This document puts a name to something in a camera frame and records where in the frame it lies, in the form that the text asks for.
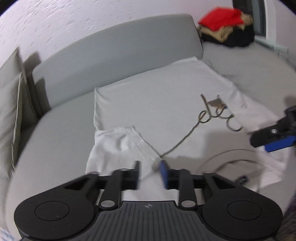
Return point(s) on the tan folded garment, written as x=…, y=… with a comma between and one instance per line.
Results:
x=223, y=33

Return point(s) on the grey sofa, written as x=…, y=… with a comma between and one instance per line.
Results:
x=55, y=146

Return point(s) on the right hand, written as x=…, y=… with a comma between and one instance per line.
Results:
x=288, y=229

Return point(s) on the red folded garment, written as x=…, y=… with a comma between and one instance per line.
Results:
x=221, y=17

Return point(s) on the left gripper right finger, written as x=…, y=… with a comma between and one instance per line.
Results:
x=186, y=183

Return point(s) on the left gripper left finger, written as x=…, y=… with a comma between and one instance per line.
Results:
x=105, y=191

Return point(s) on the black folded garment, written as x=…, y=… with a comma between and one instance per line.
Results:
x=238, y=38

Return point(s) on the white t-shirt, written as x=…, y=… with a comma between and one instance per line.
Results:
x=187, y=114

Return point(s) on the grey throw pillow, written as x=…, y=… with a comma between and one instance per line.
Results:
x=17, y=110

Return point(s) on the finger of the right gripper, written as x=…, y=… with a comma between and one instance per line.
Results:
x=265, y=136
x=281, y=144

